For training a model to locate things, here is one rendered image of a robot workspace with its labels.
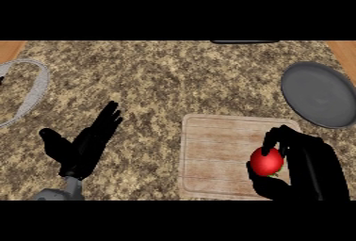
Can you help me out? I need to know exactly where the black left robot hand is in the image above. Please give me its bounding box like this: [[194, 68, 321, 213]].
[[37, 101, 126, 181]]

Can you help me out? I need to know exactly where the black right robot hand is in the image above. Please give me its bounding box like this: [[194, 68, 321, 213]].
[[245, 124, 352, 201]]

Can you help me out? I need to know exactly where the red tomato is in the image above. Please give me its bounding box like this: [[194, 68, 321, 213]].
[[250, 147, 285, 178]]

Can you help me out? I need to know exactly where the pale wooden cutting board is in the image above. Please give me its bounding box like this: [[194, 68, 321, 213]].
[[177, 113, 303, 201]]

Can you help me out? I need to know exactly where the dark grey pan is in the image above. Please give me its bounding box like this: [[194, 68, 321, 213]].
[[279, 61, 356, 130]]

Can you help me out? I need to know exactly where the black flat object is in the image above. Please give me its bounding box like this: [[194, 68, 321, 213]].
[[208, 40, 281, 45]]

